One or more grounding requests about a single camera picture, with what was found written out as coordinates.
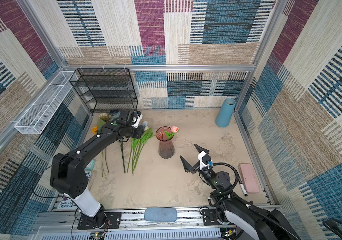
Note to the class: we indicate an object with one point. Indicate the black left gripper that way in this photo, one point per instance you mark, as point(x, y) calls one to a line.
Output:
point(139, 132)

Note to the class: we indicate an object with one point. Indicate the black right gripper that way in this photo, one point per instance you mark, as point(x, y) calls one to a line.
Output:
point(187, 166)

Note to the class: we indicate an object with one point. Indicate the yellow tulip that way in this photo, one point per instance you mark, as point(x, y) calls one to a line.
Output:
point(132, 153)

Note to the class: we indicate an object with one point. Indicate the cream tulip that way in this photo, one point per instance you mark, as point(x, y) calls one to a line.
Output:
point(139, 144)

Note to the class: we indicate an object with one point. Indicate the white tulip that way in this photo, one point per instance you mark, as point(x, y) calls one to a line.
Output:
point(143, 140)

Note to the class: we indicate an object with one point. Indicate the red ribbed glass vase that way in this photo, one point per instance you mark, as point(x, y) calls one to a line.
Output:
point(166, 147)

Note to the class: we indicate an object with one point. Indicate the pink tulip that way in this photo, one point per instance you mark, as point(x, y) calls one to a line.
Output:
point(171, 132)

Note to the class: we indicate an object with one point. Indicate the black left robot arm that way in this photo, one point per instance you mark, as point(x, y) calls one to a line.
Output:
point(68, 175)

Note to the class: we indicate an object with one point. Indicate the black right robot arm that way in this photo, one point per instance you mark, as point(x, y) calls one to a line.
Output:
point(230, 208)

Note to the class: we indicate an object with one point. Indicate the teal cylindrical vase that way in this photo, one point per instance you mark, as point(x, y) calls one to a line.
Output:
point(225, 114)

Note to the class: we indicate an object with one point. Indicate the blue hydrangea flower bunch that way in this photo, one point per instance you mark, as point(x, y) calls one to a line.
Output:
point(115, 114)

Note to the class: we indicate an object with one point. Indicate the orange and beige flower sprig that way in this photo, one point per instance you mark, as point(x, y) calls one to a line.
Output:
point(102, 120)

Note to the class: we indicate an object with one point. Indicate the small teal box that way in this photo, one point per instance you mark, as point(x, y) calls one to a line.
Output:
point(90, 166)

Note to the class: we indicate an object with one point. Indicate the black marker pen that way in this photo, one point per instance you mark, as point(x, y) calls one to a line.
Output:
point(242, 187)

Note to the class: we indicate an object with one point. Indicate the pink case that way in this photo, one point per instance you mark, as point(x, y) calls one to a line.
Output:
point(249, 178)

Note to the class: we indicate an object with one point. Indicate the blue grey sponge pad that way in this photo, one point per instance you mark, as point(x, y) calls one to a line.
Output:
point(160, 214)

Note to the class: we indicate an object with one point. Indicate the colourful paperback book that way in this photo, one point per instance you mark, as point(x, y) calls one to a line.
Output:
point(66, 205)

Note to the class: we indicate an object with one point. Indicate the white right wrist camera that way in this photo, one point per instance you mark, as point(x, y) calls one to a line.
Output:
point(205, 160)

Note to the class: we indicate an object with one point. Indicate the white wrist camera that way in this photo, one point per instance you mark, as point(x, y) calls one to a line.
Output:
point(137, 116)
point(205, 160)

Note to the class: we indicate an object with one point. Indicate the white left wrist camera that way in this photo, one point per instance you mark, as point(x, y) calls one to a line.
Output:
point(137, 116)

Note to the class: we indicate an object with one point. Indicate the black wire shelf rack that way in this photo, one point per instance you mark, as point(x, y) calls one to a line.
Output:
point(105, 89)

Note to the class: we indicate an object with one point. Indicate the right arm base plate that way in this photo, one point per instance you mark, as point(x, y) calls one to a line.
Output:
point(210, 217)

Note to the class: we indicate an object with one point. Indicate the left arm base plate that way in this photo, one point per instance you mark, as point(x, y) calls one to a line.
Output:
point(106, 220)

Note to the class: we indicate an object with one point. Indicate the white wire mesh basket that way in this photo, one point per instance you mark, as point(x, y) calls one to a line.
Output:
point(40, 113)

